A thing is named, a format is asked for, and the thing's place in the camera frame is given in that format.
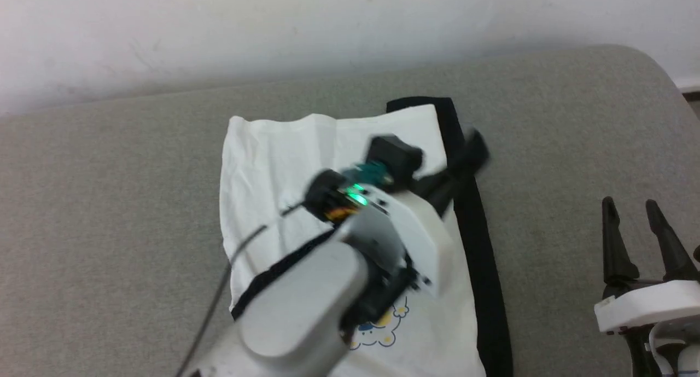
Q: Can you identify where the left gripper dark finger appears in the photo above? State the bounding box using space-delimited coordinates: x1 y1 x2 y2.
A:
413 127 491 196
431 172 459 218

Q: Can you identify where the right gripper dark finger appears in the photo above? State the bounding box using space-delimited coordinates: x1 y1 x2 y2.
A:
645 199 700 282
601 196 641 286

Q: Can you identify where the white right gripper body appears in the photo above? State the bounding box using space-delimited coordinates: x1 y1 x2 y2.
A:
593 277 700 335

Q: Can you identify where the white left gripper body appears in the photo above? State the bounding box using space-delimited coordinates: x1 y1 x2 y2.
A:
357 184 456 299

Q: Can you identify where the white black t-shirt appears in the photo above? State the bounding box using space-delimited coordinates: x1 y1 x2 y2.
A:
219 96 515 377

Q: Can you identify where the grey fabric sofa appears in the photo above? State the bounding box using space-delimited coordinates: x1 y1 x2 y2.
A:
0 44 700 377

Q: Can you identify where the white wall baseboard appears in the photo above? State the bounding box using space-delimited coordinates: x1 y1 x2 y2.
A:
674 75 700 102

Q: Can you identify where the left arm teal plug cable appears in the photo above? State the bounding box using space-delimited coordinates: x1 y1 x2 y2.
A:
174 163 393 377

